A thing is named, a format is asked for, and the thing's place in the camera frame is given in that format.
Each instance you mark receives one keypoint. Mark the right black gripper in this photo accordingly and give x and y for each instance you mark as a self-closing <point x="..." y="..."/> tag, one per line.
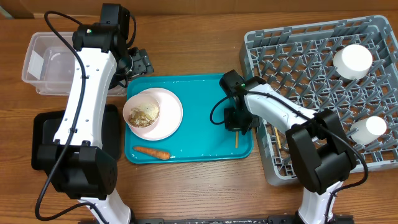
<point x="232" y="126"/>

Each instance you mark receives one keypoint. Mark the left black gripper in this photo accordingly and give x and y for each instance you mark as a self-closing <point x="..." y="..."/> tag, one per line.
<point x="142" y="62"/>

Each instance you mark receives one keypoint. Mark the wooden chopstick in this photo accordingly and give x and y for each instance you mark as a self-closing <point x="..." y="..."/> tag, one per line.
<point x="277" y="138"/>
<point x="236" y="139"/>

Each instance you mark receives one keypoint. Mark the pink bowl with food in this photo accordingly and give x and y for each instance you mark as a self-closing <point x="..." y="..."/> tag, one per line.
<point x="141" y="112"/>

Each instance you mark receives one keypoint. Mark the pink round plate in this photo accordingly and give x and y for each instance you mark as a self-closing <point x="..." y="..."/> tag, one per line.
<point x="170" y="118"/>

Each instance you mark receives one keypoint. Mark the large white bowl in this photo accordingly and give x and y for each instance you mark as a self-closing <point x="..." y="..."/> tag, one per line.
<point x="353" y="62"/>

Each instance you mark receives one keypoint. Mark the small white cup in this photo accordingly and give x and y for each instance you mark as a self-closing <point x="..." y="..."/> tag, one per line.
<point x="368" y="130"/>

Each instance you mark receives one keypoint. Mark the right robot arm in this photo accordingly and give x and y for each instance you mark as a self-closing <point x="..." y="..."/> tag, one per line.
<point x="324" y="161"/>

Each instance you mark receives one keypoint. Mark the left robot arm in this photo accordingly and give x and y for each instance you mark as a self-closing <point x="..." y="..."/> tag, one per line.
<point x="75" y="162"/>

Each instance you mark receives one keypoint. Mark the grey dishwasher rack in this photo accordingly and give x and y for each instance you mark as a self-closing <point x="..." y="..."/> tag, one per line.
<point x="297" y="61"/>

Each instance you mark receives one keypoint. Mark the teal serving tray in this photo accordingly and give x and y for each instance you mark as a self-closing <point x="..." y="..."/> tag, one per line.
<point x="197" y="138"/>

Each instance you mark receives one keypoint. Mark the orange carrot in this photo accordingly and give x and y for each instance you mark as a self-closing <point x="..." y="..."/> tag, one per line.
<point x="162" y="155"/>

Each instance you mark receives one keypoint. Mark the clear plastic bin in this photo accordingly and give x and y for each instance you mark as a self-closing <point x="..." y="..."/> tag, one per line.
<point x="50" y="66"/>

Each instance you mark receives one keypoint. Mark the black plastic tray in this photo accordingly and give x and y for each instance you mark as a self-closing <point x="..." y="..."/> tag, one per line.
<point x="45" y="126"/>

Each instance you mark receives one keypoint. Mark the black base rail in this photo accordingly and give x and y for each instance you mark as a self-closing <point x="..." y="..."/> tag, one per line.
<point x="278" y="219"/>

